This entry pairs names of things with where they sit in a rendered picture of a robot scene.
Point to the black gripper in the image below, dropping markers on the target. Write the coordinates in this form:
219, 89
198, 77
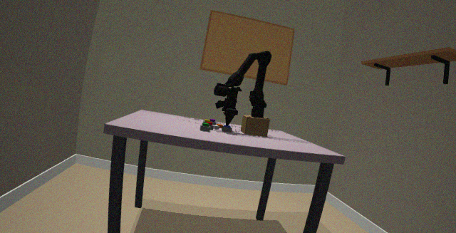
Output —
230, 111

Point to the blue button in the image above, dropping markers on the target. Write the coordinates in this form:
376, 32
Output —
227, 129

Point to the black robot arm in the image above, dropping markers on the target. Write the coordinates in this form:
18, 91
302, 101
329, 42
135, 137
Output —
257, 95

